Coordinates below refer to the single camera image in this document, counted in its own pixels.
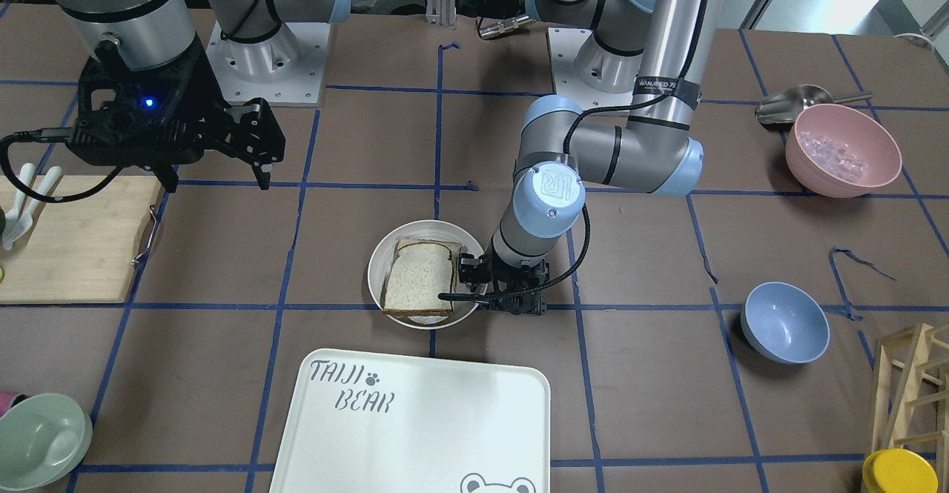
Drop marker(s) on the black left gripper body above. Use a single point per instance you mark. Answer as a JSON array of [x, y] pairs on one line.
[[470, 270]]

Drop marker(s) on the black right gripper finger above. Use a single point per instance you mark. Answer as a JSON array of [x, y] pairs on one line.
[[167, 176], [256, 138]]

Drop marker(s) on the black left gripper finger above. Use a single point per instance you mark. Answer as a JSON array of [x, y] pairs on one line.
[[471, 270]]

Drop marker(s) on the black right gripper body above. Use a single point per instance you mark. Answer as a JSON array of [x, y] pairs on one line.
[[256, 134]]

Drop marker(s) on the white bread slice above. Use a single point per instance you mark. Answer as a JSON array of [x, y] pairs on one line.
[[419, 282]]

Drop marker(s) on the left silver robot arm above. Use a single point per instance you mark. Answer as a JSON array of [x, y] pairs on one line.
[[656, 50]]

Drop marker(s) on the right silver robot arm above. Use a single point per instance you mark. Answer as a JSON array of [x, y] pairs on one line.
[[261, 49]]

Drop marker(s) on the bread slice on plate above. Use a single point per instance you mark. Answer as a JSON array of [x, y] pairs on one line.
[[426, 244]]

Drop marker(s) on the white plastic fork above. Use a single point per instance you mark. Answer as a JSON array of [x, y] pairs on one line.
[[13, 229]]

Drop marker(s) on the wooden cutting board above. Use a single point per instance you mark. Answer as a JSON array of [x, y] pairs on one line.
[[82, 252]]

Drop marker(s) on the white plastic knife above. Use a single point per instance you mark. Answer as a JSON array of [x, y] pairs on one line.
[[46, 188]]

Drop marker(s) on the cream bear tray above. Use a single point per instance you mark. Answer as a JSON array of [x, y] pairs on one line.
[[367, 422]]

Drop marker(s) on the blue bowl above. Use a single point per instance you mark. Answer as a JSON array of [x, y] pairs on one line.
[[785, 324]]

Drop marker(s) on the green bowl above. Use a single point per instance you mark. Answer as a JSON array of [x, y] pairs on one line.
[[42, 439]]

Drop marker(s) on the metal scoop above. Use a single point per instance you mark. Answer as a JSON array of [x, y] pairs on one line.
[[784, 107]]

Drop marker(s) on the pink bowl with ice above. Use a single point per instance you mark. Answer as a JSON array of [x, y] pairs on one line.
[[840, 152]]

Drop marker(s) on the wooden dish rack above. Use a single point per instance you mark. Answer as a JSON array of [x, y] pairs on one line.
[[909, 375]]

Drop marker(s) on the yellow mug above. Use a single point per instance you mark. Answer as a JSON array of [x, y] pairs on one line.
[[898, 470]]

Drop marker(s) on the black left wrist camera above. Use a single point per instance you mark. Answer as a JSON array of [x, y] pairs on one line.
[[526, 301]]

